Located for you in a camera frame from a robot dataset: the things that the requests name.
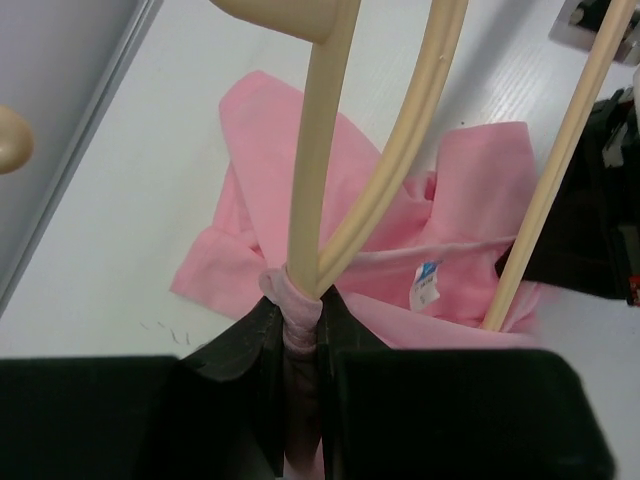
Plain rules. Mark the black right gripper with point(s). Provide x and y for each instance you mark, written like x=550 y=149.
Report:
x=590 y=240

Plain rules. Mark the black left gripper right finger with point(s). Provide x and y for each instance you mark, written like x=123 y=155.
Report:
x=449 y=414

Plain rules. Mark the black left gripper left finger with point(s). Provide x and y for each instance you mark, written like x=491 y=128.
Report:
x=215 y=414

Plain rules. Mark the pink t-shirt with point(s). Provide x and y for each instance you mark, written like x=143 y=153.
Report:
x=425 y=277

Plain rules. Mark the tan plastic hanger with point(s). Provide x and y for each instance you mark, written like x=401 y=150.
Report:
x=329 y=27

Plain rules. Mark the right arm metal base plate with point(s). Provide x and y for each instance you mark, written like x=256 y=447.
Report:
x=579 y=22

